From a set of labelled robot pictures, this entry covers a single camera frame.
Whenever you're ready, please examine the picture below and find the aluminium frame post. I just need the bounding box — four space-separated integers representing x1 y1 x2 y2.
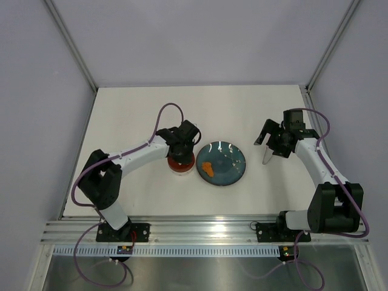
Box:
306 0 363 94
41 0 98 95

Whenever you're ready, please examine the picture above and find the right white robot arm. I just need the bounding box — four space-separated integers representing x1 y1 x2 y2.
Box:
255 108 369 243

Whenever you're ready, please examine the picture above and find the red round lid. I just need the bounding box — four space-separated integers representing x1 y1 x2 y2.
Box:
167 153 195 174

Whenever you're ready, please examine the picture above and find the round steel lunch box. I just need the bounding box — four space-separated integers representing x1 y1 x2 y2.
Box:
168 164 194 176

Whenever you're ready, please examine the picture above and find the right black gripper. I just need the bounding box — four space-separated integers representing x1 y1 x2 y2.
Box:
254 119 291 158

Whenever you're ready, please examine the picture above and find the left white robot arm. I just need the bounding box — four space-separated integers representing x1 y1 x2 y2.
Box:
75 120 201 243

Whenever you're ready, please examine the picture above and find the right side aluminium rail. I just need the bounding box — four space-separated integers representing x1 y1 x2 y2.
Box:
303 87 354 221

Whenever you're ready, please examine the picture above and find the right aluminium frame post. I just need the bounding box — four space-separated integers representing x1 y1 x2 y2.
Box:
306 0 363 94

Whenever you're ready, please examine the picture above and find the orange fried food piece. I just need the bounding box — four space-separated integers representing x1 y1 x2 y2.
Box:
201 162 215 178

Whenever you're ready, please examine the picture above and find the left aluminium frame post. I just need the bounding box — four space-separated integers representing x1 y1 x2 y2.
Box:
41 0 98 95

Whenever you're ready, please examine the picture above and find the black mount plate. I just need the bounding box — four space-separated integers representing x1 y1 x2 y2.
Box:
96 223 151 243
255 222 311 243

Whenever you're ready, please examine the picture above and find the left black mount plate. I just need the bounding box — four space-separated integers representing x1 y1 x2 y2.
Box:
96 223 151 243

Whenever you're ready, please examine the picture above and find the blue ceramic plate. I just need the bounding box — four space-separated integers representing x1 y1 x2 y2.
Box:
195 141 247 186

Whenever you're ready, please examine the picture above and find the right black mount plate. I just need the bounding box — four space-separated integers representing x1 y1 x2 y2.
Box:
255 222 311 243

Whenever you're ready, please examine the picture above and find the slotted white cable duct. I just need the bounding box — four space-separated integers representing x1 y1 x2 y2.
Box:
53 244 280 258

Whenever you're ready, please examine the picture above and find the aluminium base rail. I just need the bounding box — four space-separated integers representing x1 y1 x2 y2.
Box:
41 214 369 243

